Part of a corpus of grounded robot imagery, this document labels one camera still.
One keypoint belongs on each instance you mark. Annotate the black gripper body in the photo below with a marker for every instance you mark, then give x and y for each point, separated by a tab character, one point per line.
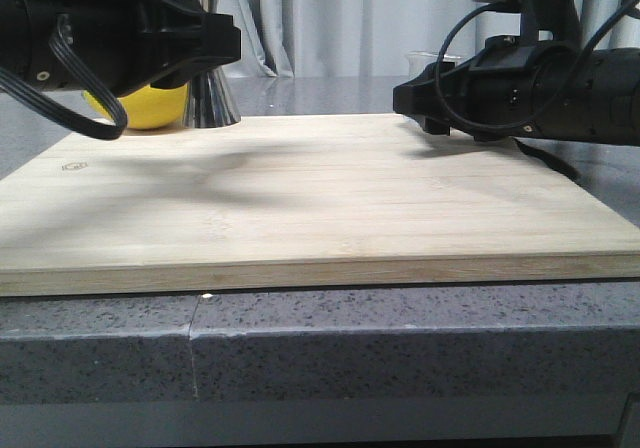
105	34
600	105

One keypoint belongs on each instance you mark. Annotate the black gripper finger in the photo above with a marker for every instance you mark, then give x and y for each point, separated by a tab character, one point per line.
178	40
418	99

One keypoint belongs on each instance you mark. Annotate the small glass beaker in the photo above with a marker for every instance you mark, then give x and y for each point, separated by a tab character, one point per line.
419	61

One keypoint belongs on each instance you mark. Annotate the steel double jigger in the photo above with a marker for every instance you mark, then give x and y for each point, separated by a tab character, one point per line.
209	103

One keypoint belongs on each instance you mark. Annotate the yellow lemon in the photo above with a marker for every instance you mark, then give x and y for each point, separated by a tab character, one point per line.
150	108

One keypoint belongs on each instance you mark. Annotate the grey curtain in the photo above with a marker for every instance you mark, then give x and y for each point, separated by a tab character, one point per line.
337	38

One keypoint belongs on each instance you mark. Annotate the wooden cutting board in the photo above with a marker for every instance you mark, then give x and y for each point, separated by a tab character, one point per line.
298	201

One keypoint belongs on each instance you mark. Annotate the black board strap handle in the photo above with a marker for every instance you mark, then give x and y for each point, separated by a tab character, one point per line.
551	161

